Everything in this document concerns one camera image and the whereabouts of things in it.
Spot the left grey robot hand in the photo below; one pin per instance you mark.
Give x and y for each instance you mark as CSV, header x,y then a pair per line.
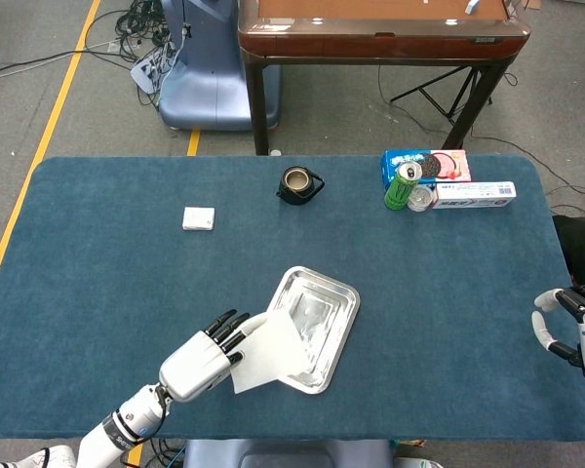
x,y
195,365

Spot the white paper sheet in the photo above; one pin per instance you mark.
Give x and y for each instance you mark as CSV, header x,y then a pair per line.
x,y
268,351

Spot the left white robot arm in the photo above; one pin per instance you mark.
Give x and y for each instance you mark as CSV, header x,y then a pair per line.
x,y
127,419

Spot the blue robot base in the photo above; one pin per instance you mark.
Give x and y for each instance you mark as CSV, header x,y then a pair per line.
x,y
209,88

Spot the stainless steel tray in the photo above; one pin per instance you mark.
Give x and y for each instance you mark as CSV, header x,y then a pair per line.
x,y
331,312

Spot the blue table cloth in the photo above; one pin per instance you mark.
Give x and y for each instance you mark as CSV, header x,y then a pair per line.
x,y
127,273

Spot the grey blue robot torso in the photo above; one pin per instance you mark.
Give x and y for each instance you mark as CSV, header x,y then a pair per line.
x,y
292,456

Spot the small white tissue pack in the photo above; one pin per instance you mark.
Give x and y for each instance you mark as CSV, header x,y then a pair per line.
x,y
198,219

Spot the white toothpaste box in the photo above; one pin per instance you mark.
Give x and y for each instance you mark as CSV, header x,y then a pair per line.
x,y
473,195

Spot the black teapot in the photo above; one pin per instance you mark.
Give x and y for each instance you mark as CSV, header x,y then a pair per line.
x,y
297,183

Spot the blue pink cookie box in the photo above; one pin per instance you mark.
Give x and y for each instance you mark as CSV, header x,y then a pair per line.
x,y
448,166

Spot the green energy drink can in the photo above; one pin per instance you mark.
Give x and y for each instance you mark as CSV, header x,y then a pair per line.
x,y
400,195

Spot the white power strip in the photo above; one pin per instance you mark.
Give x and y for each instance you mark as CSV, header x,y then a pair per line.
x,y
144,73

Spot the brown mahjong table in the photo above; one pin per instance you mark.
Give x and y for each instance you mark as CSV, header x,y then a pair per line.
x,y
370,44

